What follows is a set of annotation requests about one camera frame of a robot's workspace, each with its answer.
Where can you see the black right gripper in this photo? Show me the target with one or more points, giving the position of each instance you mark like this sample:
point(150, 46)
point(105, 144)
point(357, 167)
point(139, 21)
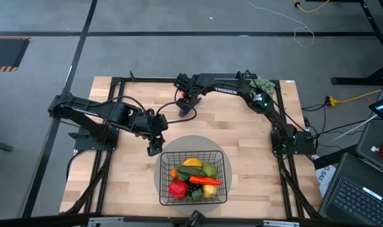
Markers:
point(185, 82)

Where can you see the grey closed laptop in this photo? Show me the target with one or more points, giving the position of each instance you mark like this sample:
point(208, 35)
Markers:
point(372, 142)

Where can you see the black hazard-striped floor mat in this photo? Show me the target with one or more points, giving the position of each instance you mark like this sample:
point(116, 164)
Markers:
point(6, 52)

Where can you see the black aluminium table frame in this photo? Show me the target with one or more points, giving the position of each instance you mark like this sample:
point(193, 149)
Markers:
point(147, 79)

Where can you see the purple eggplant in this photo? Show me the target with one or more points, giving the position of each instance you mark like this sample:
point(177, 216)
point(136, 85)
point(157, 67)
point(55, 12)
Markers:
point(188, 106)

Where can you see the black grape bunch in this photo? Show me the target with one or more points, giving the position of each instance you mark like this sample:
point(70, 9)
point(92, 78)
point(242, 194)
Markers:
point(192, 188)

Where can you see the orange tangerine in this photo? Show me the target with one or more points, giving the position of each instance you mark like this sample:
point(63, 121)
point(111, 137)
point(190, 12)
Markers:
point(173, 173)

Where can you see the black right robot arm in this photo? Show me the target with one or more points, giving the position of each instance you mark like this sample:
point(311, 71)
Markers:
point(241, 88)

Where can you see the black table-level camera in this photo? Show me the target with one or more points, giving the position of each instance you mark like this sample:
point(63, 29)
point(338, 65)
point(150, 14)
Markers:
point(198, 218)

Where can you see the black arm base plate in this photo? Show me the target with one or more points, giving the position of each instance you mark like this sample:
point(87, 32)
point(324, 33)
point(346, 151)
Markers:
point(84, 143)
point(304, 146)

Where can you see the black desk leg frame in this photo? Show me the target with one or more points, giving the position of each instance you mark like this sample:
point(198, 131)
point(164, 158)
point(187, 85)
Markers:
point(377, 34)

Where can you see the yellow bell pepper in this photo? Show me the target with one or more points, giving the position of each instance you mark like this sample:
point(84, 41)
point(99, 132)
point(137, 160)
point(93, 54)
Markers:
point(193, 162)

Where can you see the yellow pear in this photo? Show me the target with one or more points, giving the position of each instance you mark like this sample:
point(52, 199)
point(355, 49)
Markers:
point(209, 191)

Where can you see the black laptop with keyboard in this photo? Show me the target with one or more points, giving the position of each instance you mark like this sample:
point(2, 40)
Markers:
point(358, 195)

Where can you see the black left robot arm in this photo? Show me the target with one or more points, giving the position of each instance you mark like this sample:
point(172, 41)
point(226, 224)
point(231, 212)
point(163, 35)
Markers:
point(90, 110)

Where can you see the red bell pepper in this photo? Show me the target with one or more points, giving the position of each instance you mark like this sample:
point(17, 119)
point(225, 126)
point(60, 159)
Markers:
point(178, 189)

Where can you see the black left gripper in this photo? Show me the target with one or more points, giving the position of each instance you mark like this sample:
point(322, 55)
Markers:
point(158, 124)

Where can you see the round grey mat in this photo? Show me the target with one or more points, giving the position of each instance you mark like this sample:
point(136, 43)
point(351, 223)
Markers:
point(166, 143)

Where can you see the small green vegetable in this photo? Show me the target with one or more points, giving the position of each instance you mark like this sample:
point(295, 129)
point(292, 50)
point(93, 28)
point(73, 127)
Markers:
point(196, 195)

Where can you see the dark green cucumber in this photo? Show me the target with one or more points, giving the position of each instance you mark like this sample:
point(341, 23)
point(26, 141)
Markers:
point(191, 170)

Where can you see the orange carrot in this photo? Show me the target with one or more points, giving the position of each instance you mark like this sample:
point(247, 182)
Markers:
point(205, 180)

